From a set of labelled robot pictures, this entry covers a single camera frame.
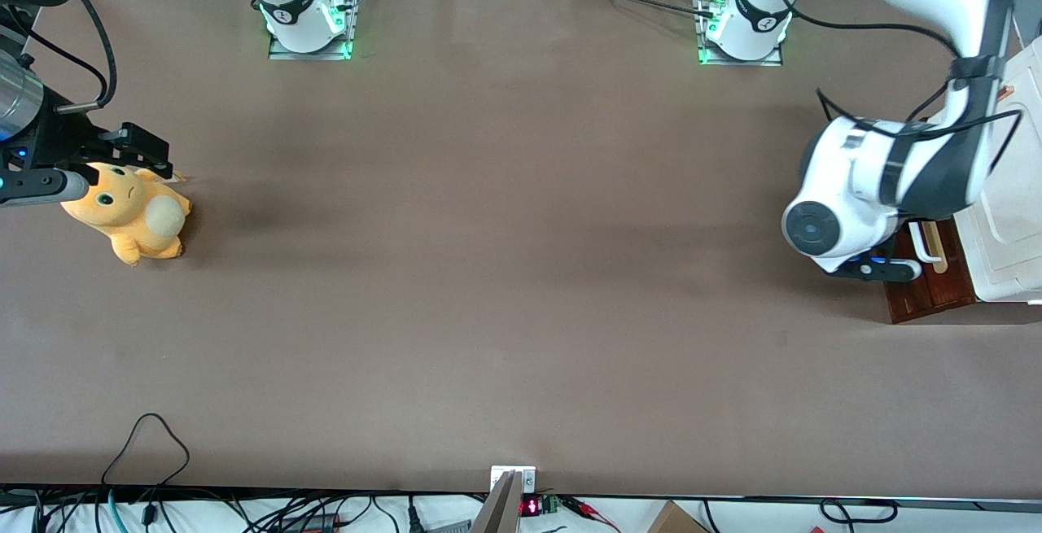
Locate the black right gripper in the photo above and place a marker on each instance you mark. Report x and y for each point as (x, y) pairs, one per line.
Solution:
(61, 136)

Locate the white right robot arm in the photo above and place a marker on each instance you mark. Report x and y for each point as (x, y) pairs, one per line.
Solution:
(285, 4)

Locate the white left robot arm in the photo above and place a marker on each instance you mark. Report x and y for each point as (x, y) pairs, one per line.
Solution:
(855, 183)

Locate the yellow plush toy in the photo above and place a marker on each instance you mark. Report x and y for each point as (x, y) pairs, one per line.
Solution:
(130, 224)

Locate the black power plug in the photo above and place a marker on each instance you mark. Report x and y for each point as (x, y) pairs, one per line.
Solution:
(413, 517)

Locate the red LED display board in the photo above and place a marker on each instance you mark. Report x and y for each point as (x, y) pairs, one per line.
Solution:
(531, 507)

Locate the red and black clip leads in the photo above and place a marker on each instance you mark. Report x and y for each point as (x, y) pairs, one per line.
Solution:
(586, 507)

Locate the brown cardboard piece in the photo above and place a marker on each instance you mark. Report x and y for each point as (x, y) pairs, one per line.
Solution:
(676, 521)

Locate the dark brown wooden cabinet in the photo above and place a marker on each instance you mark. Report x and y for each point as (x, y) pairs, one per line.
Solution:
(904, 309)

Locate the cream white box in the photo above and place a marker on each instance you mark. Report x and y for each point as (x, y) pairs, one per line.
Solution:
(1017, 232)

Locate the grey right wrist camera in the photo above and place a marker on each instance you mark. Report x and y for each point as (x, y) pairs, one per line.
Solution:
(49, 187)

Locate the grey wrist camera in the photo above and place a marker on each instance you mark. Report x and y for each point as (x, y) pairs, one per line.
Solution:
(49, 187)
(887, 270)

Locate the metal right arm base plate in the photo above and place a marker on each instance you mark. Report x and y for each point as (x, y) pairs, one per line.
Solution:
(352, 4)

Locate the white mounting bracket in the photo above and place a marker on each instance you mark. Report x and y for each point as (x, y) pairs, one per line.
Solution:
(527, 480)

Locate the aluminium camera mount bar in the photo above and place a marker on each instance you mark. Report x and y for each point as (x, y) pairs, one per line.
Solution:
(501, 508)

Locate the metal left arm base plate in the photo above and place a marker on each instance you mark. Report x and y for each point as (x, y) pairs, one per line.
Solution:
(773, 61)

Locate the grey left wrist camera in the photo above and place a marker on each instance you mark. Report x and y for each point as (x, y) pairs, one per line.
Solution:
(887, 270)

